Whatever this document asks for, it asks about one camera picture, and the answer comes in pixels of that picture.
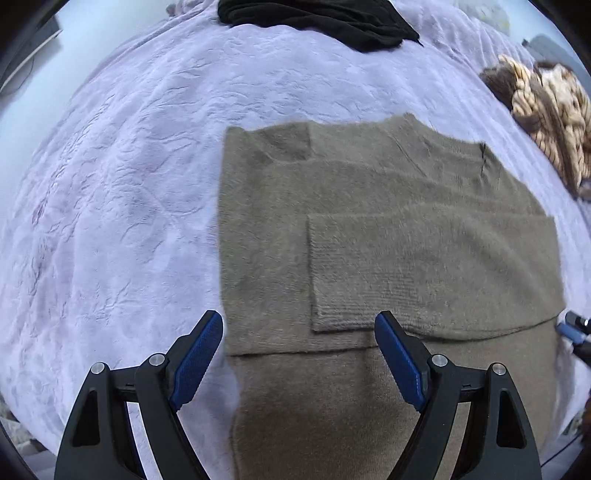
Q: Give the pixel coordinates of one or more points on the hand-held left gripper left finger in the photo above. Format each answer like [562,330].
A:
[198,355]

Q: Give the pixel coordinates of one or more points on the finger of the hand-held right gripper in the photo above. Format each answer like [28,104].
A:
[569,331]

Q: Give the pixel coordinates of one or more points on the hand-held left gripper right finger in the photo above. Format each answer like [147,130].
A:
[400,355]

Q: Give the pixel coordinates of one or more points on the olive knit sweater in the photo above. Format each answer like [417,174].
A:
[378,221]

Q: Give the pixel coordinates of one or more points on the lilac plush blanket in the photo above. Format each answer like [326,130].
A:
[138,184]

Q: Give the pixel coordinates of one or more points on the brown cream patterned cloth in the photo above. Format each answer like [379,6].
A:
[549,110]

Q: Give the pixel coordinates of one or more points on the grey box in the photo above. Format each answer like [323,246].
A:
[545,46]

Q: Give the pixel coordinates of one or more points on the pale printed cloth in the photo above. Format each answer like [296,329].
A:
[485,14]

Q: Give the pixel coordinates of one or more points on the black garment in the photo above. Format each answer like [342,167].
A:
[323,21]

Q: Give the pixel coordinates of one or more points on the wall television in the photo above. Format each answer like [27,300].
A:
[27,55]

